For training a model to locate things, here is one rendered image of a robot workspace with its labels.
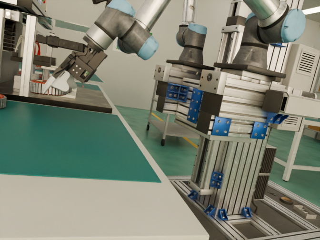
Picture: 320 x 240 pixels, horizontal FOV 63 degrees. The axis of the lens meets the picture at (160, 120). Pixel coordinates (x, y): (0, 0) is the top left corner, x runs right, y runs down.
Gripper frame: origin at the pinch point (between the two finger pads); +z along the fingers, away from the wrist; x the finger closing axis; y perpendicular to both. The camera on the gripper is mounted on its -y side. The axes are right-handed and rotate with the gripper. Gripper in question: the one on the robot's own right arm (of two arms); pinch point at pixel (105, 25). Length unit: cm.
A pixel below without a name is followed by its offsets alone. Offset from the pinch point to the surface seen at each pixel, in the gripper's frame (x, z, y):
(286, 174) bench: 30, 106, 237
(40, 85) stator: -78, 31, -33
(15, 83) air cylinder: -38, 36, -41
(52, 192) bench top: -124, 41, -32
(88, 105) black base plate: -58, 39, -15
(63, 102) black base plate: -57, 38, -24
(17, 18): -48, 12, -42
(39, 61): -38, 25, -33
